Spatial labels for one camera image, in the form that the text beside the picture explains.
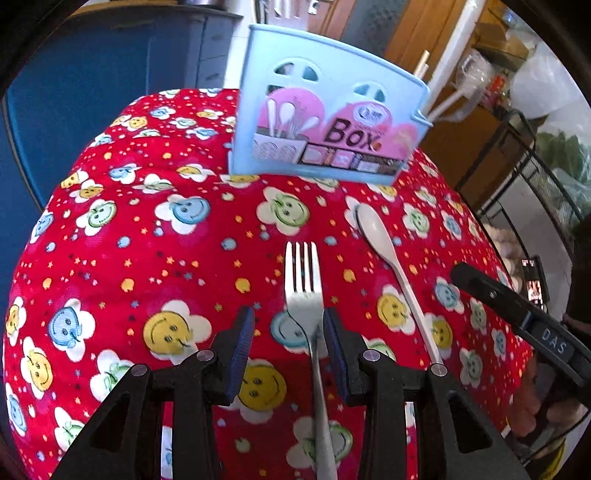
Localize black metal rack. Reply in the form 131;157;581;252
455;110;591;296

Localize clear plastic pitcher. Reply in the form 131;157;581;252
455;48;496;121

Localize black smartphone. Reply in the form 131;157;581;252
521;256;548;313

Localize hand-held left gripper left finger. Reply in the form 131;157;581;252
51;306;256;480

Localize person's right hand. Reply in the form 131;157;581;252
510;360;585;439

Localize cardboard box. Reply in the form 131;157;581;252
475;23;532;62

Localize white plastic bag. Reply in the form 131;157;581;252
510;44;591;136

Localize white chopstick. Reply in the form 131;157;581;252
427;88;467;121

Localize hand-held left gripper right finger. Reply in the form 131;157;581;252
322;307;532;480

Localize light blue utensil holder box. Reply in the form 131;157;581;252
228;24;432;185

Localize silver metal fork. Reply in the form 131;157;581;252
284;241;340;480

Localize pile of eggs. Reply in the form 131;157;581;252
480;222;523;287

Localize white plastic spoon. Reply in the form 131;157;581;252
358;203;445;366

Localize green leafy vegetables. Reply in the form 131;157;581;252
536;131;591;197

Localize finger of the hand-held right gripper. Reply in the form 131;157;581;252
450;263;591;384

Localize red smiley flower cloth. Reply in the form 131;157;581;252
2;88;534;480

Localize brown wooden door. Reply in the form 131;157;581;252
314;0;411;62

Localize wooden shelf unit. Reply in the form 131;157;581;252
383;0;539;195

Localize blue kitchen cabinet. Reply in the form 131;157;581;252
0;9;244;296

